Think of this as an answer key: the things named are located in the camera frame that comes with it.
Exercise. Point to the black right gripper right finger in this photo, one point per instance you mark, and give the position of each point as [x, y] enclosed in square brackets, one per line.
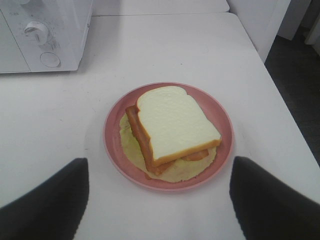
[267, 208]

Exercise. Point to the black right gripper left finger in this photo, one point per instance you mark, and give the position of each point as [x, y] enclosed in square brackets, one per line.
[51, 211]

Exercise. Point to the pink round plate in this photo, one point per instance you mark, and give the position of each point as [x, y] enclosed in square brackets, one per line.
[213, 110]

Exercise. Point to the white bread sandwich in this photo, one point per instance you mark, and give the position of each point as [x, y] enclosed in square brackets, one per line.
[167, 135]

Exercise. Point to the round white door button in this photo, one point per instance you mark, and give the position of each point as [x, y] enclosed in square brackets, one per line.
[50, 59]

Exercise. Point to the white microwave door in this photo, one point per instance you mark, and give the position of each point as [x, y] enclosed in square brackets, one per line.
[11, 57]

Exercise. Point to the white timer knob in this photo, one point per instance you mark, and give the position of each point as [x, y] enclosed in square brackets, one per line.
[37, 32]

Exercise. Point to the white microwave oven body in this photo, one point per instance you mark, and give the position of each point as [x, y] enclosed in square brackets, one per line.
[68, 22]

